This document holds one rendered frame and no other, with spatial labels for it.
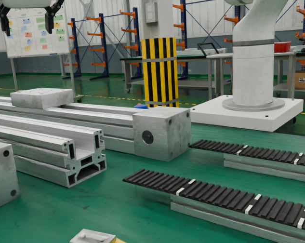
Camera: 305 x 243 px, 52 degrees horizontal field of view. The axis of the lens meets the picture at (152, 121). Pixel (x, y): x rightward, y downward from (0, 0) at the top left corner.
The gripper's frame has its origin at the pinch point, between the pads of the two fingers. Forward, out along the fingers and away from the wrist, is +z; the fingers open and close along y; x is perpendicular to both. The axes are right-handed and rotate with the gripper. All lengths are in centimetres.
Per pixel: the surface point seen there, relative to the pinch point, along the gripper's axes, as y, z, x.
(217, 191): -12, 4, 54
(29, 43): -112, 231, -537
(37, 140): 5.5, 11.5, 25.9
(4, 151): 11.5, 9.7, 29.0
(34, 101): -1.1, 23.0, -5.1
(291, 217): -14, 0, 64
